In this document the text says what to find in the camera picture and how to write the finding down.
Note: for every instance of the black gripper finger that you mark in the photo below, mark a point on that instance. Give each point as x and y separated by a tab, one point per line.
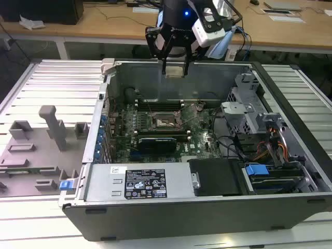
151	33
186	68

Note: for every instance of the small square CPU plate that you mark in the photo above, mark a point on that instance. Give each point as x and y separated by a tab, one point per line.
175	71

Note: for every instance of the black RAM slot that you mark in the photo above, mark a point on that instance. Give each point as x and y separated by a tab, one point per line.
158	107
158	102
162	138
160	132

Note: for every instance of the CPU socket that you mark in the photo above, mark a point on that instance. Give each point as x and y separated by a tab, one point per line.
163	122

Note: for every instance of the black disk bay cover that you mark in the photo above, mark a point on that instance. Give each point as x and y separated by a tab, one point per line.
215	176

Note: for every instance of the white paper sheet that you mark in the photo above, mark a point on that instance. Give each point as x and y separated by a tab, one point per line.
145	10
286	19

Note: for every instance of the black power adapter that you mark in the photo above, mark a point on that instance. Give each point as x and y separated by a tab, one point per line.
133	4

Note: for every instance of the pale blue teach pendant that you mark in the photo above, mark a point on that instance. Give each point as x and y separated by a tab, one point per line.
220	49

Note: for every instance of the wooden desk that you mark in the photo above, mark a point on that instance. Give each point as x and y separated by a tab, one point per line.
103	26

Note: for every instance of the beige case latch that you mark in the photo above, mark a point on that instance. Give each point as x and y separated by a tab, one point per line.
107	66

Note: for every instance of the silver metal drive cage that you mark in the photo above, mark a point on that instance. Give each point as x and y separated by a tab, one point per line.
238	109

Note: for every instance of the green motherboard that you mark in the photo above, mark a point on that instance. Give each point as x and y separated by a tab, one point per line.
199	140

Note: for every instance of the black computer mouse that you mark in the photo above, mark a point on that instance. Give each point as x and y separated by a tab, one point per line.
254	2

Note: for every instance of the grey closed laptop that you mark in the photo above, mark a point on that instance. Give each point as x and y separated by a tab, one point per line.
282	5

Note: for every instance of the black computer box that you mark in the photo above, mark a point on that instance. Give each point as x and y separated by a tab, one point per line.
39	10

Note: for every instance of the black power supply label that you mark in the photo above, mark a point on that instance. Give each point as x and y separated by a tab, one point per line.
145	184

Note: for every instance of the grey power supply box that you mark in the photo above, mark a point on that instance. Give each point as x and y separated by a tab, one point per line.
103	181

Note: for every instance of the hard disk in blue carrier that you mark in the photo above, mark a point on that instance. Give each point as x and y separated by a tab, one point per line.
272	181

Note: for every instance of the black open PC case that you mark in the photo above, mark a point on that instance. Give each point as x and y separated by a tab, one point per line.
181	220

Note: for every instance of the blue case latch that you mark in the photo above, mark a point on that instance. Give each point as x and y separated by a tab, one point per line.
64	185

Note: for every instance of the grey parts rack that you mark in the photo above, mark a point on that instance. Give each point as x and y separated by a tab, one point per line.
31	160

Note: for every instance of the green RAM stick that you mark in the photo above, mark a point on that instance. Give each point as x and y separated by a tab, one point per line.
23	172

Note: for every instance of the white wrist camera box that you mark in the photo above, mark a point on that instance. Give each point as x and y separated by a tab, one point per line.
207	33

